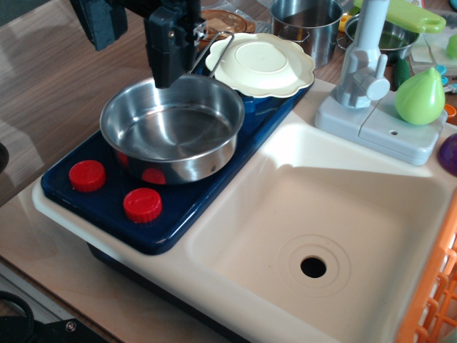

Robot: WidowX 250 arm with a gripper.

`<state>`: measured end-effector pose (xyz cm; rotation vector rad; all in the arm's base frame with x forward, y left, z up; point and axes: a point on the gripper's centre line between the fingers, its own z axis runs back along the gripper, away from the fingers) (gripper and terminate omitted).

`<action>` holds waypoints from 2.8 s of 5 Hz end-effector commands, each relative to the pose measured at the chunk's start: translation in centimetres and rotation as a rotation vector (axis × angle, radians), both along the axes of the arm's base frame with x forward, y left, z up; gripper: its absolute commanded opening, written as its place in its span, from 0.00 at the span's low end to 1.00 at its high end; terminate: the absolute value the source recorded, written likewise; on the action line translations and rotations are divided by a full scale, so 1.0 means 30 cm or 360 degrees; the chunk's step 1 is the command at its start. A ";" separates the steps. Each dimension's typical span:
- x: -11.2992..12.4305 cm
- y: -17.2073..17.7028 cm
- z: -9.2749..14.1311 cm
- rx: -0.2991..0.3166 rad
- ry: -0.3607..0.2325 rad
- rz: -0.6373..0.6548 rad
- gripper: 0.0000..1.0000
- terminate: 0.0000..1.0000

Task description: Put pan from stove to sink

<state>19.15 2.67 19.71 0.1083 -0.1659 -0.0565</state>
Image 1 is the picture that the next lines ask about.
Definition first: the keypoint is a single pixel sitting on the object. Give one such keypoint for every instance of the small stainless steel bowl pot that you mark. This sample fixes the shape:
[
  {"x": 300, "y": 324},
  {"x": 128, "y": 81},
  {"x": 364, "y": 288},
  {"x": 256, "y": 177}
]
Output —
[{"x": 395, "y": 42}]

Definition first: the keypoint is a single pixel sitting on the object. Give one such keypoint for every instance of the red stove knob right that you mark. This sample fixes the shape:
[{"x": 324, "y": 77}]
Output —
[{"x": 142, "y": 205}]

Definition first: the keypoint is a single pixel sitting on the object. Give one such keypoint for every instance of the purple plastic eggplant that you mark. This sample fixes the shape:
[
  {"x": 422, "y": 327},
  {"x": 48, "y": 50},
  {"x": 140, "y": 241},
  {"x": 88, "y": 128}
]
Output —
[{"x": 447, "y": 154}]

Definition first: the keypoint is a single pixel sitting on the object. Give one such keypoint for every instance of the amber glass lid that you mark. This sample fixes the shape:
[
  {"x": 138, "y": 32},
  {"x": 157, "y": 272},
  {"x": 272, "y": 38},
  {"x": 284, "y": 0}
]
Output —
[{"x": 221, "y": 20}]

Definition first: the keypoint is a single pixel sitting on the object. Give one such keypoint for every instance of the cream toy sink unit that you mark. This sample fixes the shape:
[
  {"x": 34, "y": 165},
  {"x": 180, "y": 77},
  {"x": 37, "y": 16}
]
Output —
[{"x": 316, "y": 239}]

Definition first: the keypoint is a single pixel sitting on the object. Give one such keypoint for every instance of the cream scalloped plastic plate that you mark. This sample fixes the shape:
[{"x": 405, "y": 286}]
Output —
[{"x": 261, "y": 65}]

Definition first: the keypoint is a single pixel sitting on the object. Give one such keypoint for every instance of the lime green cutting board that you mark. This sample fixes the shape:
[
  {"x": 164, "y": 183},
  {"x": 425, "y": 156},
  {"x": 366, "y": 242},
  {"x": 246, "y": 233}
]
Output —
[{"x": 404, "y": 14}]

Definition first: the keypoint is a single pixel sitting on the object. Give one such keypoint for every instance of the red stove knob left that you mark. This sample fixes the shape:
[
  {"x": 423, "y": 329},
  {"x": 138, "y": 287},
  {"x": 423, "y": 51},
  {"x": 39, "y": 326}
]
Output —
[{"x": 87, "y": 176}]

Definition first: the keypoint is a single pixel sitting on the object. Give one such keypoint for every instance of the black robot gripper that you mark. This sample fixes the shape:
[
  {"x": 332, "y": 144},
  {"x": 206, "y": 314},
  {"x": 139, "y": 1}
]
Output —
[{"x": 173, "y": 30}]

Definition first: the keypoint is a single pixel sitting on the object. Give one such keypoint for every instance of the orange plastic dish rack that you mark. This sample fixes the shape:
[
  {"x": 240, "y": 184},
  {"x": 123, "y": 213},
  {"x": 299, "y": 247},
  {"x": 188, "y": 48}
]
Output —
[{"x": 431, "y": 315}]

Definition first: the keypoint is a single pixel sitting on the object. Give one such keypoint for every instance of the grey toy faucet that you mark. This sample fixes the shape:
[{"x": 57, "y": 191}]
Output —
[{"x": 361, "y": 107}]

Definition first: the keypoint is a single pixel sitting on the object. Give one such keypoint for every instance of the dark green toy cucumber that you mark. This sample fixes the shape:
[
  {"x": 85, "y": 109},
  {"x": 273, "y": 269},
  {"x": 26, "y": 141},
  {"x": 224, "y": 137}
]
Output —
[{"x": 401, "y": 73}]

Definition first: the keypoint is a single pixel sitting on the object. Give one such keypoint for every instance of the stainless steel frying pan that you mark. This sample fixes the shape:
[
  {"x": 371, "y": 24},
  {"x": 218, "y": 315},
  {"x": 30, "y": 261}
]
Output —
[{"x": 175, "y": 135}]

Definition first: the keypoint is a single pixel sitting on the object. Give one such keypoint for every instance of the dark blue toy stove top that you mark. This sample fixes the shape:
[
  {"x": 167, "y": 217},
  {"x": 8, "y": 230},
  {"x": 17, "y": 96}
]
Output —
[{"x": 181, "y": 205}]

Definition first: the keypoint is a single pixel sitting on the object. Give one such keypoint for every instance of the red stove knob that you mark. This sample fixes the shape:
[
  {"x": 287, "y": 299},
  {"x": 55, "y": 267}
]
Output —
[
  {"x": 87, "y": 176},
  {"x": 142, "y": 205}
]

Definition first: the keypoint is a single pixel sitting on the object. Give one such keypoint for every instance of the green plastic pear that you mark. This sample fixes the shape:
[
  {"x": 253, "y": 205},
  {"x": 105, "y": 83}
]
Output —
[{"x": 420, "y": 100}]

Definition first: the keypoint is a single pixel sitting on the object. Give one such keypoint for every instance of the tall stainless steel pot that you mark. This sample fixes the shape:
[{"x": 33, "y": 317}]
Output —
[{"x": 312, "y": 24}]

